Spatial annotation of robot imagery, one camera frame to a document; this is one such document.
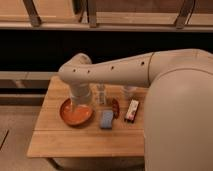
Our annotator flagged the white red snack bar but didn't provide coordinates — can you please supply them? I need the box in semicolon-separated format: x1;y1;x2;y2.
124;100;139;122

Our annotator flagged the wooden table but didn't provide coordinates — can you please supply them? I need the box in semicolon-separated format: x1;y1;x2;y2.
27;76;146;158

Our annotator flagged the blue sponge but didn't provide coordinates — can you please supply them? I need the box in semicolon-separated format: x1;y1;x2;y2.
100;110;114;129

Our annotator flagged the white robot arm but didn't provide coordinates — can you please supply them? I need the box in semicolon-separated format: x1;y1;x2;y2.
58;49;213;171

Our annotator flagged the wooden shelf rack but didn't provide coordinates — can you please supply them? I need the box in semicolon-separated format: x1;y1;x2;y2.
0;0;213;32

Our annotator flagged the orange round plate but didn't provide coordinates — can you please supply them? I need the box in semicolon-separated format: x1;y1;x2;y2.
60;98;93;126

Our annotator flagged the dark red snack bag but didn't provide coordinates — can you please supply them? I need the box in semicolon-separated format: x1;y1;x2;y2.
112;99;120;118

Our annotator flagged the clear plastic bottle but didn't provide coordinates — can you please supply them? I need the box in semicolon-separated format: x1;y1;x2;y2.
97;84;107;105

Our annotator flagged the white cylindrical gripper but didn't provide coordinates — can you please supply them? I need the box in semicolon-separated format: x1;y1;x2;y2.
69;84;92;106

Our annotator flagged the clear drinking glass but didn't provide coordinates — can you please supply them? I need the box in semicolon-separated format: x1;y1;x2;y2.
123;86;136;100

